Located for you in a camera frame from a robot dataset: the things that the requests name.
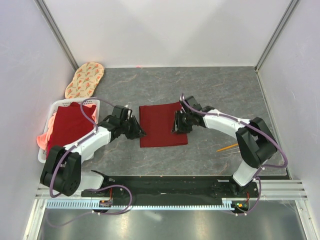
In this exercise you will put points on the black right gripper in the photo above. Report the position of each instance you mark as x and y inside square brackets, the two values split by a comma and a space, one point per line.
[177, 126]

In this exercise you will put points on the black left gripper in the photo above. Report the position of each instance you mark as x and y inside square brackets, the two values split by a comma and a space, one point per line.
[137, 132]

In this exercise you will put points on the red cloth napkin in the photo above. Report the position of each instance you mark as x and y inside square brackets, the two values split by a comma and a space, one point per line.
[158, 121]

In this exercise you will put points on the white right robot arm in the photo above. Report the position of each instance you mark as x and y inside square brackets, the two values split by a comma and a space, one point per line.
[255, 141]

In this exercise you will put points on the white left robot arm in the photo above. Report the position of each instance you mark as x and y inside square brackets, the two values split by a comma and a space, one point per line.
[63, 167]

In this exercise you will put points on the orange plastic fork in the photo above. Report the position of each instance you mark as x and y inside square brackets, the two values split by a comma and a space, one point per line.
[228, 147]

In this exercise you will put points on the red cloth in basket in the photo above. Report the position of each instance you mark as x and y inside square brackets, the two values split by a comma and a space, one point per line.
[71, 124]

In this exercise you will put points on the floral oval placemat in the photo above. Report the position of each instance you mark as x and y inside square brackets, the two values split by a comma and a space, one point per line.
[85, 80]

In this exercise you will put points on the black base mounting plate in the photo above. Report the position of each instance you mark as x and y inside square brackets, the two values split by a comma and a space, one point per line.
[173, 190]

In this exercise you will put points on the salmon pink cloth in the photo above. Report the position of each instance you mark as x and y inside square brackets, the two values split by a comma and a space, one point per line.
[43, 139]

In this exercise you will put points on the white plastic basket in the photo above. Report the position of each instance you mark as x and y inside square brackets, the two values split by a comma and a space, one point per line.
[42, 154]

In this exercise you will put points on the white slotted cable duct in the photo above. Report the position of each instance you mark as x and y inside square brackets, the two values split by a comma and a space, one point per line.
[86, 204]

